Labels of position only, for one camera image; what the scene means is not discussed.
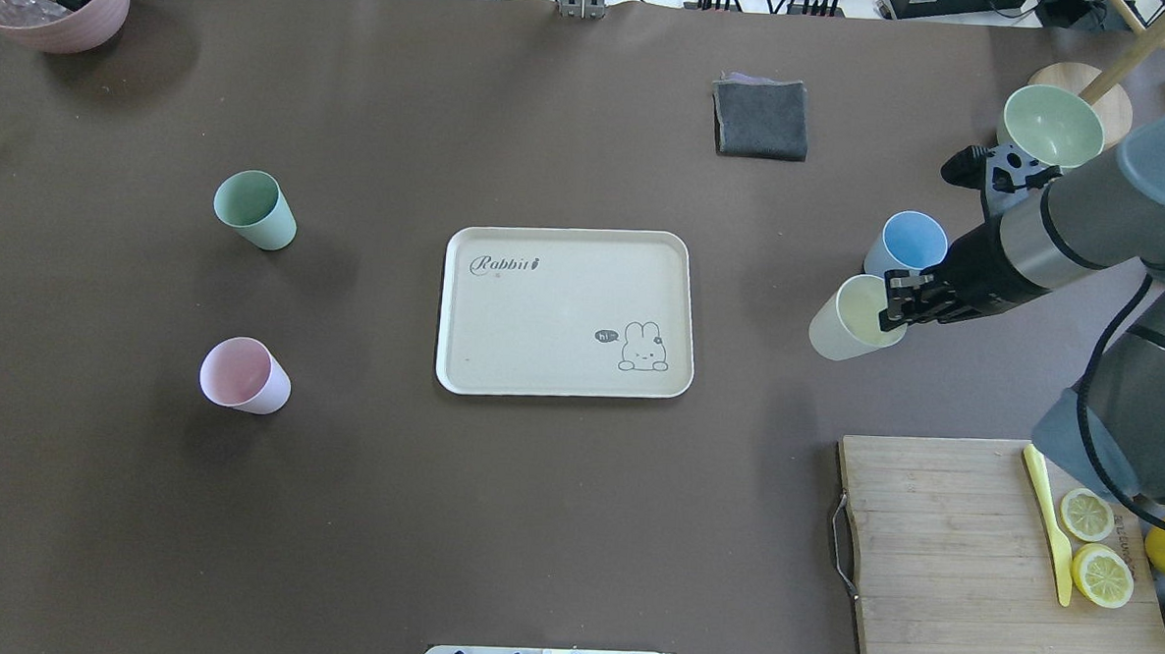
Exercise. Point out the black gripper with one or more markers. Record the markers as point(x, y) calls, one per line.
point(979, 262)

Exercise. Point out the blue cup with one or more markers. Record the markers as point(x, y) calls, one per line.
point(909, 240)

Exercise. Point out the cream yellow cup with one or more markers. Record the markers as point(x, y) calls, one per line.
point(848, 324)

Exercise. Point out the pink cup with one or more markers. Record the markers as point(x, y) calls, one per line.
point(242, 374)

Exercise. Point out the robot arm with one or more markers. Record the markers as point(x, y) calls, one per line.
point(1107, 430)

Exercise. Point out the cream rabbit tray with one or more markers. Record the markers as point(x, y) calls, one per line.
point(579, 312)

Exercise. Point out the yellow plastic knife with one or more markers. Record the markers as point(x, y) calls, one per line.
point(1060, 547)

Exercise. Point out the light green bowl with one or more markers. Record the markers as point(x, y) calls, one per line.
point(1052, 125)

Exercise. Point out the grey folded cloth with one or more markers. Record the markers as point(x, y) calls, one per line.
point(760, 118)

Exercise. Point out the wooden cutting board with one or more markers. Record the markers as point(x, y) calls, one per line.
point(949, 556)

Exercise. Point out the lemon half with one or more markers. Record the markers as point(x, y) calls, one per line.
point(1102, 576)
point(1085, 515)

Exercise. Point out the wooden stand base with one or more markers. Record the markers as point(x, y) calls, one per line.
point(1114, 109)

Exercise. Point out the green cup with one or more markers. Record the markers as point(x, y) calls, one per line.
point(253, 205)

